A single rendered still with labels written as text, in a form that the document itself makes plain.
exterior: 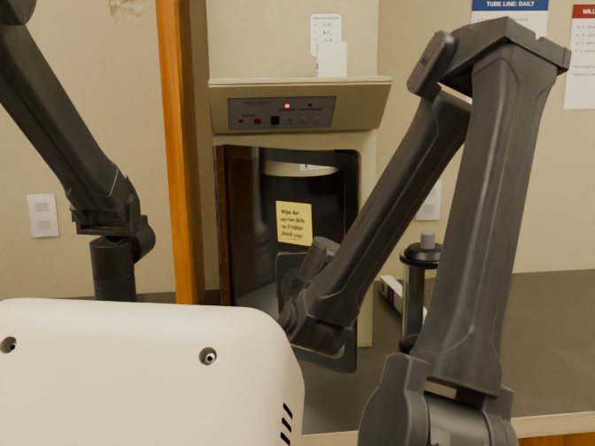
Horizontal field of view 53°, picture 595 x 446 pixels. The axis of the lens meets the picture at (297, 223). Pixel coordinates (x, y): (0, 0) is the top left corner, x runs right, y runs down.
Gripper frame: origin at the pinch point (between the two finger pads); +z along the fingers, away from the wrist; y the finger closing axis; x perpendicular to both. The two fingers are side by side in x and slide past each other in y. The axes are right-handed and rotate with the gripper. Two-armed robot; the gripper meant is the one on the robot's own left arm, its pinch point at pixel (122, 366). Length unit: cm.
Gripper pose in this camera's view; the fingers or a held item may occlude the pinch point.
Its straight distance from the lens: 95.0
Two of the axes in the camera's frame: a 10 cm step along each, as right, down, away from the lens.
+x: -9.9, 0.4, -1.1
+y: -1.2, -2.5, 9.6
